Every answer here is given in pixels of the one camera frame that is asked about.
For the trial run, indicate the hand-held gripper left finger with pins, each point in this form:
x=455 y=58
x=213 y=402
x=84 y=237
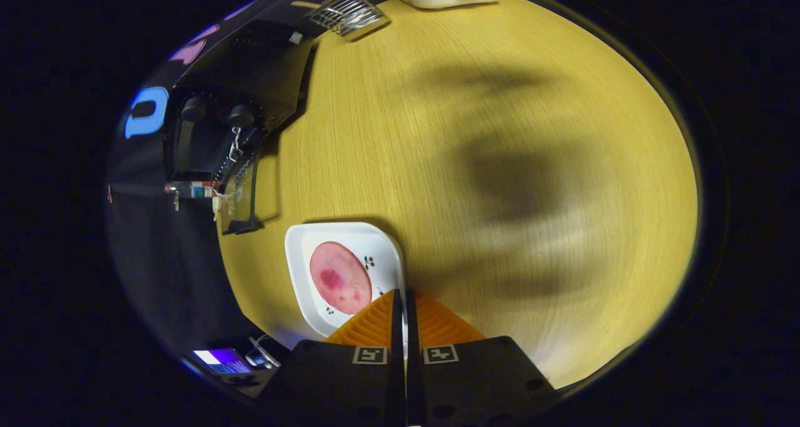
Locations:
x=340 y=389

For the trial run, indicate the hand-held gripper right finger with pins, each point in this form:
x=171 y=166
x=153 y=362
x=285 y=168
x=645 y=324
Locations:
x=475 y=383

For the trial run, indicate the pink ham slice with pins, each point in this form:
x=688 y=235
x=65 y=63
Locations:
x=340 y=277

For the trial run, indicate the white square plate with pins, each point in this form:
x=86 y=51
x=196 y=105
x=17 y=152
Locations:
x=300 y=246

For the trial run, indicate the black toaster oven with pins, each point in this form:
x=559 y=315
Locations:
x=250 y=77

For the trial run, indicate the open laptop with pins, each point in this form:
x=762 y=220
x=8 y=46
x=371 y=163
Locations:
x=222 y=361

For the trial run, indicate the clear plastic water bottle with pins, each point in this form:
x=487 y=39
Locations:
x=190 y=190

